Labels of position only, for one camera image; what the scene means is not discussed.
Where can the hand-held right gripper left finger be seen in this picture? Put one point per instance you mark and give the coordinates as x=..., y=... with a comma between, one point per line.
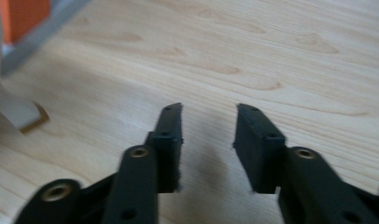
x=137, y=186

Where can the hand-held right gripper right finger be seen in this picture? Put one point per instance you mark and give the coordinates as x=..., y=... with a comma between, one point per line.
x=262, y=155

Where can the grey shoe rack orange posts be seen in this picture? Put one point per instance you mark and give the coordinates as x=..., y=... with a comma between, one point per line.
x=25, y=18

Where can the white high-heel sandal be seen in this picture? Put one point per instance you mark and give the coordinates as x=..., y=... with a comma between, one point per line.
x=10, y=109

